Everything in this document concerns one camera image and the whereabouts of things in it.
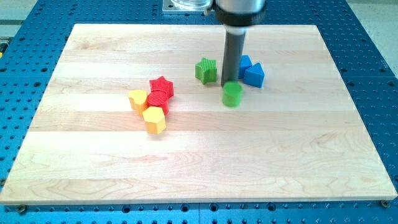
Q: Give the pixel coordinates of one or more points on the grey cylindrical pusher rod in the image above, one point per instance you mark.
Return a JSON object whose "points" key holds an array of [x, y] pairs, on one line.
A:
{"points": [[233, 48]]}

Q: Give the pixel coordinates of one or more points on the green cylinder block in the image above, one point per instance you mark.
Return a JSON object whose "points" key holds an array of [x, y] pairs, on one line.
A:
{"points": [[232, 94]]}

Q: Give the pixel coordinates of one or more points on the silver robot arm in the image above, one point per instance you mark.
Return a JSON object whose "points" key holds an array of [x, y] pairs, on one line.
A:
{"points": [[236, 16]]}

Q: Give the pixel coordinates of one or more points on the blue cube block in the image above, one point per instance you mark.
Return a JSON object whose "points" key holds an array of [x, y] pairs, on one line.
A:
{"points": [[245, 63]]}

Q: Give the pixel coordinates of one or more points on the blue triangle block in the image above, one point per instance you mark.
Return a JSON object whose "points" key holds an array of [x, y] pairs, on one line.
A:
{"points": [[254, 76]]}

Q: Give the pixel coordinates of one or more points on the green star block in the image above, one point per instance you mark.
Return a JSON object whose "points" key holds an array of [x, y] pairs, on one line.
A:
{"points": [[206, 71]]}

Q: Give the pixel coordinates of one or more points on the red star block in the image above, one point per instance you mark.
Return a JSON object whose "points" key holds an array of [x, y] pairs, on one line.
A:
{"points": [[162, 84]]}

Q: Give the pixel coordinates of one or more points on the red cylinder block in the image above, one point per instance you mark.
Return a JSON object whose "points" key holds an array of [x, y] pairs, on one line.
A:
{"points": [[159, 99]]}

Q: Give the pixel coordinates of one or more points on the yellow hexagon block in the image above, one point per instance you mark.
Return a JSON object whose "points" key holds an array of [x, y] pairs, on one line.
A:
{"points": [[154, 119]]}

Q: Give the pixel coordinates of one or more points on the yellow heart block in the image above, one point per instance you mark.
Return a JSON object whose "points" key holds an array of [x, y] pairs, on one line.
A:
{"points": [[138, 101]]}

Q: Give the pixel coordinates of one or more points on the light wooden board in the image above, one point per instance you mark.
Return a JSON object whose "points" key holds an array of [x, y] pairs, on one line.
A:
{"points": [[298, 138]]}

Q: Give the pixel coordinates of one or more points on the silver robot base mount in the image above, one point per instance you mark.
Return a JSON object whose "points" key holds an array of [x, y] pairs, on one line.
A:
{"points": [[185, 6]]}

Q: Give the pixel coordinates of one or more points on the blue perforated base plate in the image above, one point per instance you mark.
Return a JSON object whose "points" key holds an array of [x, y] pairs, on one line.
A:
{"points": [[34, 51]]}

